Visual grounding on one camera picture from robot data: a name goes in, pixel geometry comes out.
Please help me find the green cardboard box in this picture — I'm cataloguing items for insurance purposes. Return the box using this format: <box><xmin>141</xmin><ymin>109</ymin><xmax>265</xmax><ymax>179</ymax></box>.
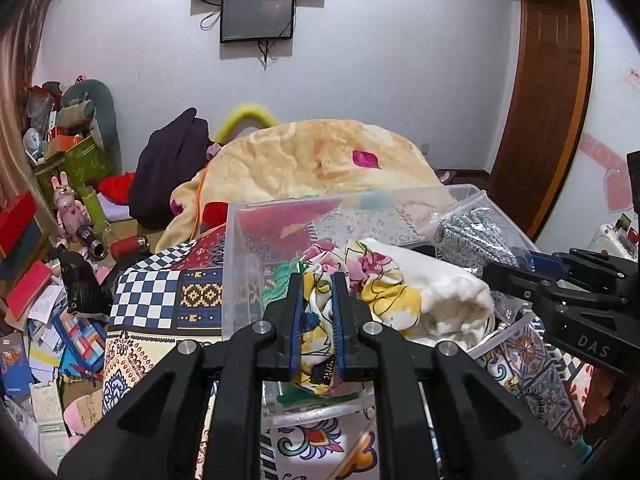
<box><xmin>34</xmin><ymin>138</ymin><xmax>115</xmax><ymax>202</ymax></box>

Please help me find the floral patterned cloth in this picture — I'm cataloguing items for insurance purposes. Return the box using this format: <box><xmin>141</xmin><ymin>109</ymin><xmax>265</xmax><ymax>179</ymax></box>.
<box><xmin>292</xmin><ymin>238</ymin><xmax>424</xmax><ymax>397</ymax></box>

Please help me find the beige fleece blanket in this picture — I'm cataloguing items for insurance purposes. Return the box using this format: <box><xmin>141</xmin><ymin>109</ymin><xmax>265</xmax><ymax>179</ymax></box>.
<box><xmin>155</xmin><ymin>119</ymin><xmax>441</xmax><ymax>252</ymax></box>

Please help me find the grey green plush toy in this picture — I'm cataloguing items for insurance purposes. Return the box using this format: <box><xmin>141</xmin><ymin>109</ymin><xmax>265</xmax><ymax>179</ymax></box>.
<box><xmin>55</xmin><ymin>79</ymin><xmax>118</xmax><ymax>154</ymax></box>

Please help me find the red cloth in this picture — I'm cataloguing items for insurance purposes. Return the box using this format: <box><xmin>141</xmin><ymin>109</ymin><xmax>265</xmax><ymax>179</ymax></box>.
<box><xmin>98</xmin><ymin>172</ymin><xmax>134</xmax><ymax>206</ymax></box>

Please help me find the red box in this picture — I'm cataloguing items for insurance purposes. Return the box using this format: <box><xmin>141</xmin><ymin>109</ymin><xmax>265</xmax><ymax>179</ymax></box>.
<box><xmin>0</xmin><ymin>192</ymin><xmax>37</xmax><ymax>258</ymax></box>

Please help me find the small wall monitor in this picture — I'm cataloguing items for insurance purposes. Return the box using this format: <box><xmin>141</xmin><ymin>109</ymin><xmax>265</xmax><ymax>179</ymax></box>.
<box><xmin>219</xmin><ymin>0</ymin><xmax>295</xmax><ymax>44</ymax></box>

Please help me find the pink rabbit figurine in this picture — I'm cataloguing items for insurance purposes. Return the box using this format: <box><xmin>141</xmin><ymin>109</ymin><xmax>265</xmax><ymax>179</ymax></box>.
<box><xmin>51</xmin><ymin>171</ymin><xmax>91</xmax><ymax>242</ymax></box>

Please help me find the yellow foam ring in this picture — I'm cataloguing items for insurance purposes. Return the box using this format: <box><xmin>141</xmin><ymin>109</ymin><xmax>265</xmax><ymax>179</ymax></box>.
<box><xmin>214</xmin><ymin>103</ymin><xmax>279</xmax><ymax>146</ymax></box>

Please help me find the bagged black white yarn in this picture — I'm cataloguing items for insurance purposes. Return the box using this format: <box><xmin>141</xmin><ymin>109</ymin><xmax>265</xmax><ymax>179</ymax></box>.
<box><xmin>433</xmin><ymin>207</ymin><xmax>528</xmax><ymax>278</ymax></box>

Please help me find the striped pink gold curtain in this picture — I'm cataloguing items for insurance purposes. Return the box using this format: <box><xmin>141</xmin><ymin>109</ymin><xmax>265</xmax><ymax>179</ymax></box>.
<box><xmin>1</xmin><ymin>0</ymin><xmax>55</xmax><ymax>236</ymax></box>

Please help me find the person's right hand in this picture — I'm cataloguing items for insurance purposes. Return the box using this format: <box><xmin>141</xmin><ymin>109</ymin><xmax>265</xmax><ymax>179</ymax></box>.
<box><xmin>582</xmin><ymin>368</ymin><xmax>615</xmax><ymax>425</ymax></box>

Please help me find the white appliance with stickers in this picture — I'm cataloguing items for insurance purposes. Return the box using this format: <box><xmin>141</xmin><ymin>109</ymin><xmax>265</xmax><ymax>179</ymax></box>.
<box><xmin>587</xmin><ymin>214</ymin><xmax>639</xmax><ymax>261</ymax></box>

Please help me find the wooden door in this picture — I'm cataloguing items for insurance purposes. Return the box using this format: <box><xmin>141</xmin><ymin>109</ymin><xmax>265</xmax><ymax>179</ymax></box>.
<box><xmin>489</xmin><ymin>0</ymin><xmax>593</xmax><ymax>240</ymax></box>

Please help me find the patchwork patterned bedspread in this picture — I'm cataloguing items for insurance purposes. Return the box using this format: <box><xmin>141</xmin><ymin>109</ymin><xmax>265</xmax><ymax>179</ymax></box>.
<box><xmin>102</xmin><ymin>228</ymin><xmax>592</xmax><ymax>453</ymax></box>

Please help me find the green striped cloth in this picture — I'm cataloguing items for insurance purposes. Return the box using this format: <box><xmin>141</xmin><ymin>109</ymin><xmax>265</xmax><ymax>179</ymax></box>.
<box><xmin>262</xmin><ymin>257</ymin><xmax>300</xmax><ymax>308</ymax></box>

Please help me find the dark purple jacket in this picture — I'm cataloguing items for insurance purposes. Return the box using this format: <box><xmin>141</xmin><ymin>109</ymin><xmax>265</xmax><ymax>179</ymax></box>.
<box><xmin>128</xmin><ymin>107</ymin><xmax>213</xmax><ymax>230</ymax></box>

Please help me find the clear plastic storage bin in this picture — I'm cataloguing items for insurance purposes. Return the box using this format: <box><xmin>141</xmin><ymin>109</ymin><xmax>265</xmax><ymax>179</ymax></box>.
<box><xmin>222</xmin><ymin>185</ymin><xmax>535</xmax><ymax>427</ymax></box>

